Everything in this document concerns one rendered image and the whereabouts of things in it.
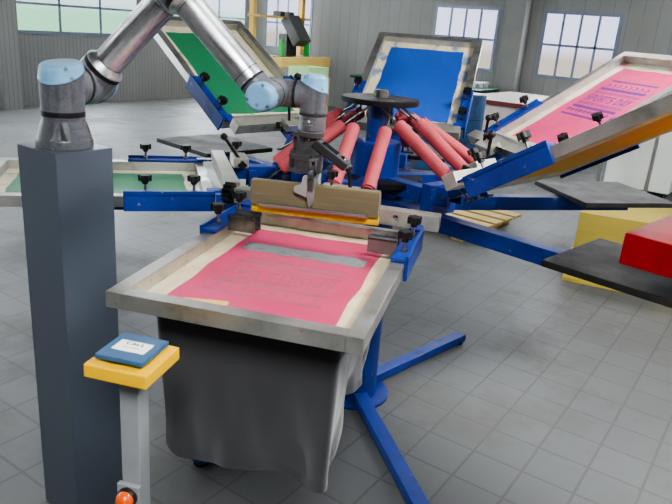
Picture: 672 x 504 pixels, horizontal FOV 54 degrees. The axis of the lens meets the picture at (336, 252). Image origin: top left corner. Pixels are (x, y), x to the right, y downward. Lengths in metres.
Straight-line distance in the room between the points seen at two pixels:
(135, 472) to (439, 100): 2.58
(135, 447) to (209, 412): 0.30
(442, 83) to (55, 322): 2.35
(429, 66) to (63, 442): 2.59
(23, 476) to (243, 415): 1.23
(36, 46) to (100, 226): 9.88
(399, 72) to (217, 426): 2.50
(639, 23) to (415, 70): 8.01
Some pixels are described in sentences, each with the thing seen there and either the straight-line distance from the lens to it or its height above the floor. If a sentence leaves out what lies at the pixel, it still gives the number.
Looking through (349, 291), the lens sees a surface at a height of 0.95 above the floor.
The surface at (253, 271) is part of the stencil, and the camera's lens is 1.75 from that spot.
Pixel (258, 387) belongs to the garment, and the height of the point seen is 0.78.
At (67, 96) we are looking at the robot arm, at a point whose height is 1.34.
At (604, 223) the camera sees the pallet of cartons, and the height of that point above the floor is 0.45.
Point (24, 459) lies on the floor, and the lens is 2.78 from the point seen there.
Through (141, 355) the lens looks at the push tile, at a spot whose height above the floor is 0.97.
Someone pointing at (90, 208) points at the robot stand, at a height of 1.04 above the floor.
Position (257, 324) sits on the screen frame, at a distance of 1.40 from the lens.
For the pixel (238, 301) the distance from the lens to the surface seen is 1.56.
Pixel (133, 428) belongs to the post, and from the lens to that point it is 1.40.
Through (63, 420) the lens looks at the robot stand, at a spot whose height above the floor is 0.37.
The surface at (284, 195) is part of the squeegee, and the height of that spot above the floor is 1.10.
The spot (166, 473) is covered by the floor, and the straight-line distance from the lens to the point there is 2.61.
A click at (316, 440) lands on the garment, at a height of 0.67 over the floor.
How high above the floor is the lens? 1.58
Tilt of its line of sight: 19 degrees down
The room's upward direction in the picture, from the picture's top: 4 degrees clockwise
